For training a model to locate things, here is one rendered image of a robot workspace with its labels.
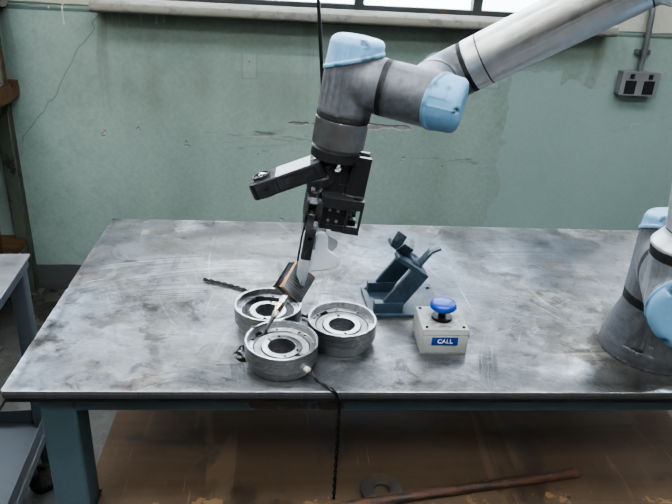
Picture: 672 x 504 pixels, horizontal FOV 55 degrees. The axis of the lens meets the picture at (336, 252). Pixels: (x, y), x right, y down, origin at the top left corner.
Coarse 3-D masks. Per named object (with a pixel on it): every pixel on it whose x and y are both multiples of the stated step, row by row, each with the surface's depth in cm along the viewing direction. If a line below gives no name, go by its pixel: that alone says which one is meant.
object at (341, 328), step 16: (320, 304) 102; (336, 304) 103; (352, 304) 103; (336, 320) 101; (352, 320) 100; (368, 320) 101; (320, 336) 95; (336, 336) 94; (352, 336) 94; (368, 336) 96; (336, 352) 96; (352, 352) 96
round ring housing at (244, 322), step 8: (264, 288) 106; (272, 288) 106; (240, 296) 103; (248, 296) 105; (256, 296) 106; (264, 296) 106; (280, 296) 106; (240, 304) 103; (256, 304) 103; (264, 304) 104; (272, 304) 104; (296, 304) 104; (240, 312) 99; (256, 312) 103; (264, 312) 104; (272, 312) 104; (296, 312) 99; (240, 320) 99; (248, 320) 97; (256, 320) 97; (264, 320) 97; (296, 320) 100; (240, 328) 101; (248, 328) 98
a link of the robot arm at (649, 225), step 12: (648, 216) 94; (660, 216) 92; (648, 228) 94; (660, 228) 91; (636, 240) 98; (648, 240) 93; (636, 252) 96; (636, 264) 95; (636, 276) 96; (636, 288) 97
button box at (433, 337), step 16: (416, 320) 101; (432, 320) 99; (448, 320) 98; (464, 320) 99; (416, 336) 101; (432, 336) 97; (448, 336) 97; (464, 336) 97; (432, 352) 98; (448, 352) 98; (464, 352) 98
